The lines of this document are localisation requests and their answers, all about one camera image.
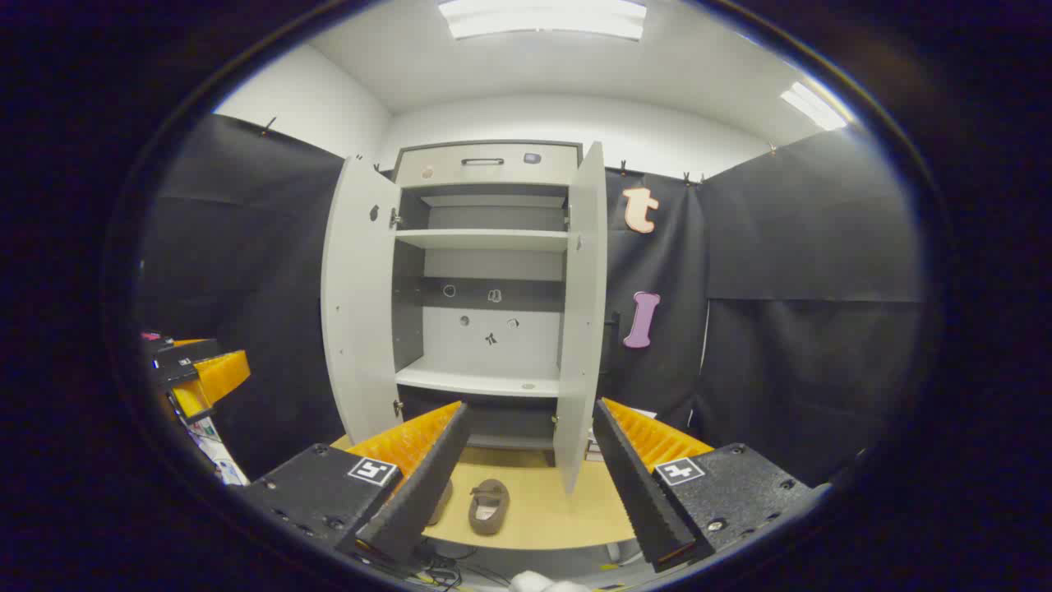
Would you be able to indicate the white book with portrait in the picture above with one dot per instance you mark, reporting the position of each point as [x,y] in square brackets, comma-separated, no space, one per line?
[643,413]

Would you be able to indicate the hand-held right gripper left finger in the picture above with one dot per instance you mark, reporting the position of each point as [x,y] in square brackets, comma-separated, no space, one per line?
[419,485]

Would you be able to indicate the black backdrop cloth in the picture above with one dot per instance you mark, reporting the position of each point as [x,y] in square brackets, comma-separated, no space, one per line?
[805,329]

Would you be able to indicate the ceiling light panel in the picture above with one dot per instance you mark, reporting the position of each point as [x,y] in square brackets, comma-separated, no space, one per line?
[542,18]
[814,105]

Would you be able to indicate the brown slipper shoe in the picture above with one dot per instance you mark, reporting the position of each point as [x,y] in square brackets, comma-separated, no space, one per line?
[442,503]
[489,507]

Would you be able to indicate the grey shoe cabinet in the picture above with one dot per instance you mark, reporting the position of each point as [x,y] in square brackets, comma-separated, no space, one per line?
[481,240]

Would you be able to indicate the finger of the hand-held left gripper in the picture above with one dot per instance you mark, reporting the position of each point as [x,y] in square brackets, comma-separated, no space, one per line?
[181,360]
[223,374]

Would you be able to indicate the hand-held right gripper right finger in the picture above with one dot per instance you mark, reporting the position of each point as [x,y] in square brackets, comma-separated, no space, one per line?
[637,485]

